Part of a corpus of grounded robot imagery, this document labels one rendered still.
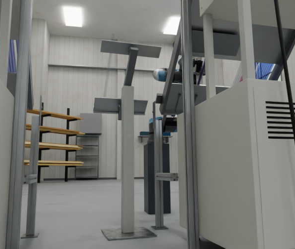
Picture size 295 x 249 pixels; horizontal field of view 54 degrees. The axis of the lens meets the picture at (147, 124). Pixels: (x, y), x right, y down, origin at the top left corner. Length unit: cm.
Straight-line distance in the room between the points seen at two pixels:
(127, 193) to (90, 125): 1038
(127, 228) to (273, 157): 93
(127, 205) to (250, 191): 83
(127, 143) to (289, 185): 90
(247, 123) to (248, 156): 10
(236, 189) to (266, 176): 12
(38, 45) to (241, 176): 1132
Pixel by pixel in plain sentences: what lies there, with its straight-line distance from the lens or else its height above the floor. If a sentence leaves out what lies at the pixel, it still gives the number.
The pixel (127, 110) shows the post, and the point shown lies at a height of 67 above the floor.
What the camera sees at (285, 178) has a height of 30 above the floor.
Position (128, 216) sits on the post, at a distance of 163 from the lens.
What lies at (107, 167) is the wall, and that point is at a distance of 1218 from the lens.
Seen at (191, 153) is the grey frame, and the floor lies 40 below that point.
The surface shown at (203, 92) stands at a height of 81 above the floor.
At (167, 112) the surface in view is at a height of 69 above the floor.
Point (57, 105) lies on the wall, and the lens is 1252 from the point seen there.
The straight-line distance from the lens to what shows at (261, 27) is 183.
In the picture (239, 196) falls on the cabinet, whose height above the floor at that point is 25.
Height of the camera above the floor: 33
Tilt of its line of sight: 9 degrees up
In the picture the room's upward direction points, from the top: 1 degrees counter-clockwise
